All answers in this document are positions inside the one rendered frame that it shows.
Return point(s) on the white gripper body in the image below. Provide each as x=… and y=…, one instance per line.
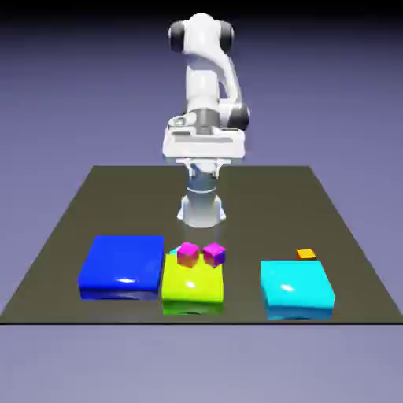
x=203, y=148

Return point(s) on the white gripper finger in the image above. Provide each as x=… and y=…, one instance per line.
x=216, y=170
x=191, y=170

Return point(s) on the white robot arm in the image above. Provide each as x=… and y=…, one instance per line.
x=201, y=47

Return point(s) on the small cyan cube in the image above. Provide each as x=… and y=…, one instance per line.
x=173, y=251

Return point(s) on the small magenta cube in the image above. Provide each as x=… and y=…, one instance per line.
x=188, y=254
x=214, y=254

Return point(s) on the small orange cube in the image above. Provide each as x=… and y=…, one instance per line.
x=305, y=253

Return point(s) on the large yellow-green box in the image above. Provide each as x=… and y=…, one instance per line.
x=192, y=283

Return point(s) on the large blue box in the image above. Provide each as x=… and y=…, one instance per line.
x=122, y=261

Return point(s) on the large cyan box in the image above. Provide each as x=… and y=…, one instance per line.
x=296, y=286

